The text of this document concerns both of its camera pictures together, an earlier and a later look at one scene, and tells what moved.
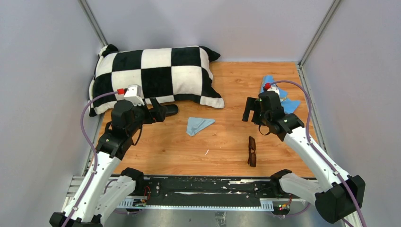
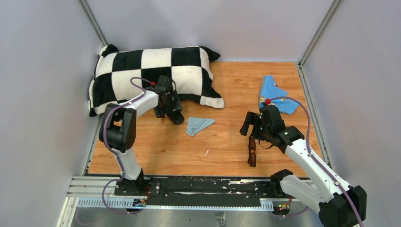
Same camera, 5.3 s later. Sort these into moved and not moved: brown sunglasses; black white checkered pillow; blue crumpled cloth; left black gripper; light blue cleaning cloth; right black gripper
Moved: right black gripper; left black gripper
Not moved: black white checkered pillow; blue crumpled cloth; light blue cleaning cloth; brown sunglasses
